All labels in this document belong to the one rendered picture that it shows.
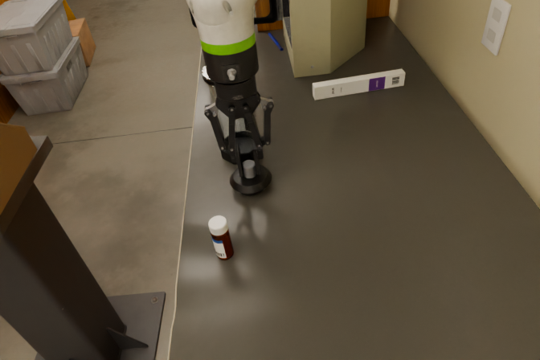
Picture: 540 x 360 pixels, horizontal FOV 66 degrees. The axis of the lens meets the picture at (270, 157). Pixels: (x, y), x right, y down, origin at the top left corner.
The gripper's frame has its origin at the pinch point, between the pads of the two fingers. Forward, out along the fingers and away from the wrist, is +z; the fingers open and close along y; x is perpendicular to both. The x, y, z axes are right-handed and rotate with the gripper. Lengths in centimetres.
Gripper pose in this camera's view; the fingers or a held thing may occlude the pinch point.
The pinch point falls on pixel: (247, 159)
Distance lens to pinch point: 87.1
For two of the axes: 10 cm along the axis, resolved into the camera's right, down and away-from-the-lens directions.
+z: 0.9, 7.6, 6.4
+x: -0.8, -6.4, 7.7
